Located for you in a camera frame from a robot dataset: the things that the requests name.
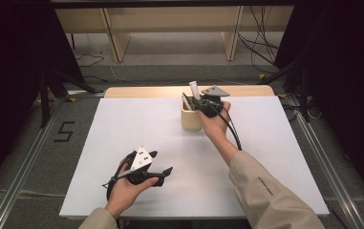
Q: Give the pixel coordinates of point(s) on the metal floor rail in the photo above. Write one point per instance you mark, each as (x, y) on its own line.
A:
(329, 165)
(20, 175)

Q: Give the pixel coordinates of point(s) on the person's right hand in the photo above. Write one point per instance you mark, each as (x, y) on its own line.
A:
(214, 127)

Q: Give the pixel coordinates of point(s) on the blue pen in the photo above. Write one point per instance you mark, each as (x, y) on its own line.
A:
(186, 97)

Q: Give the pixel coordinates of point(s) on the light wooden bench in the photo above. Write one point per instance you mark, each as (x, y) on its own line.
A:
(170, 19)

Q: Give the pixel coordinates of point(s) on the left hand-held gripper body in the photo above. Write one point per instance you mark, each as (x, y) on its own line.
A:
(140, 159)

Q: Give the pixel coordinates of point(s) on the black tripod stand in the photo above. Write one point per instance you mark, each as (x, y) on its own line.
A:
(46, 95)

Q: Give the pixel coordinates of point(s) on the black curtain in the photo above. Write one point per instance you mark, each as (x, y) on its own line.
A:
(10, 79)
(348, 79)

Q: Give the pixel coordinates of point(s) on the beige square pen cup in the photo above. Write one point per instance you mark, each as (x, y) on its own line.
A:
(191, 120)

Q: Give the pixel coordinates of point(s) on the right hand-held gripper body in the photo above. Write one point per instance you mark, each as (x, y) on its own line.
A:
(214, 101)

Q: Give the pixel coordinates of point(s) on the person's left hand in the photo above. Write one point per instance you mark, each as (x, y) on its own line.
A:
(124, 194)

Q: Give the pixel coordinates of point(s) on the black metal stand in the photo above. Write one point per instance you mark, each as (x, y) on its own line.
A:
(304, 89)

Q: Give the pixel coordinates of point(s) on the white table board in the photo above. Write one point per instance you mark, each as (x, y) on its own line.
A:
(157, 146)

